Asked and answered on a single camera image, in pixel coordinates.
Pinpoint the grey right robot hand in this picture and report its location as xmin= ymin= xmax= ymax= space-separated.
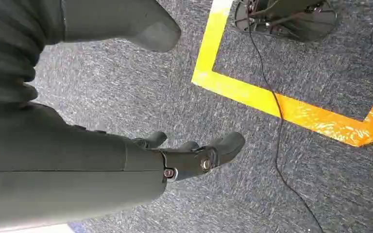
xmin=0 ymin=0 xmax=246 ymax=232

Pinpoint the white panel edge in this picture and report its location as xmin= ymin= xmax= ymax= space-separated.
xmin=0 ymin=223 xmax=75 ymax=233

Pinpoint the ribbed grey right arm sleeve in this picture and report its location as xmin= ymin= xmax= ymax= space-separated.
xmin=0 ymin=0 xmax=66 ymax=108

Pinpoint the black round stand base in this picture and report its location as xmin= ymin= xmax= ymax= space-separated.
xmin=233 ymin=0 xmax=339 ymax=43

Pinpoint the yellow floor tape frame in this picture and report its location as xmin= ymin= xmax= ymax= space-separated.
xmin=191 ymin=0 xmax=373 ymax=148

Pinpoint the thin black cable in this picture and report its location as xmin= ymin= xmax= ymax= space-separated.
xmin=246 ymin=0 xmax=325 ymax=233

